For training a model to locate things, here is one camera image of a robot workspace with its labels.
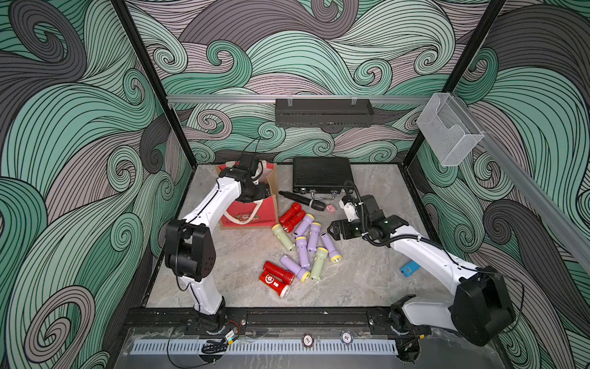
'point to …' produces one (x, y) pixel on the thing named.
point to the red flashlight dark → (284, 275)
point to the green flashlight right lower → (319, 264)
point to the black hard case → (321, 176)
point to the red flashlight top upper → (294, 208)
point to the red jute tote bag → (263, 213)
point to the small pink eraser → (331, 208)
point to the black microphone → (313, 204)
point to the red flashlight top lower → (293, 221)
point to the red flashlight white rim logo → (276, 285)
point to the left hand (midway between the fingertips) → (260, 192)
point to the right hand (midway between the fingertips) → (336, 228)
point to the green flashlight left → (282, 235)
